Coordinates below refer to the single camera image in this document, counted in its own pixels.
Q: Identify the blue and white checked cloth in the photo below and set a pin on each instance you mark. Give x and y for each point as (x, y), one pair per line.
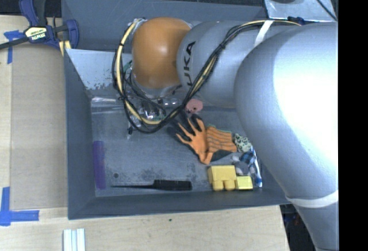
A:
(250, 162)

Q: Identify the pale wood board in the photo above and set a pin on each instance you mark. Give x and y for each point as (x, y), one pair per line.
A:
(37, 129)

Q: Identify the pink round toy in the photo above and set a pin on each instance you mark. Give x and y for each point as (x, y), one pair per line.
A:
(194, 105)

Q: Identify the grey metal bin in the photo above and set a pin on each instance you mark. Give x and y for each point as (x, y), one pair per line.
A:
(143, 155)

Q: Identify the leopard print cloth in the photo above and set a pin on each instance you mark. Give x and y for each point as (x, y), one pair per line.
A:
(243, 142)

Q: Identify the orange and black work glove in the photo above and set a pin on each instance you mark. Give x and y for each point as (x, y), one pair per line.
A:
(201, 140)

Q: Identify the black tail comb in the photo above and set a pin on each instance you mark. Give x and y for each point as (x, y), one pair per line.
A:
(172, 185)

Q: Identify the yellow toy block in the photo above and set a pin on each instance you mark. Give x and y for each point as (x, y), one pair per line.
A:
(222, 176)

